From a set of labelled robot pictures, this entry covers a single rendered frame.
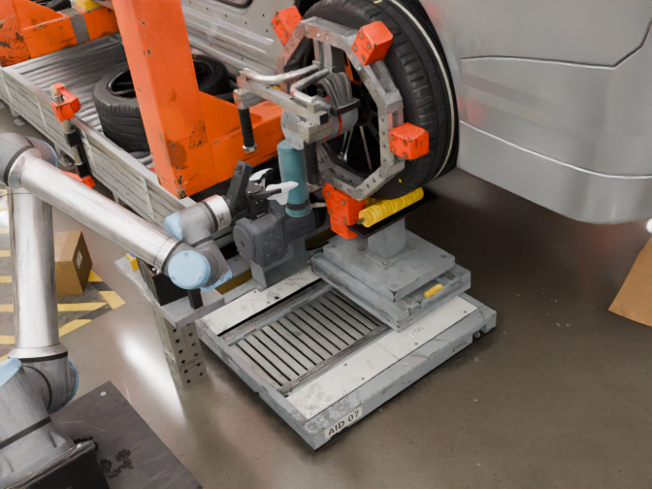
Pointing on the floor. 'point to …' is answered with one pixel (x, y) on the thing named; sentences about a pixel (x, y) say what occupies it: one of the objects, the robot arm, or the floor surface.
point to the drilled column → (181, 350)
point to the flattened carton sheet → (636, 290)
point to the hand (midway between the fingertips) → (283, 175)
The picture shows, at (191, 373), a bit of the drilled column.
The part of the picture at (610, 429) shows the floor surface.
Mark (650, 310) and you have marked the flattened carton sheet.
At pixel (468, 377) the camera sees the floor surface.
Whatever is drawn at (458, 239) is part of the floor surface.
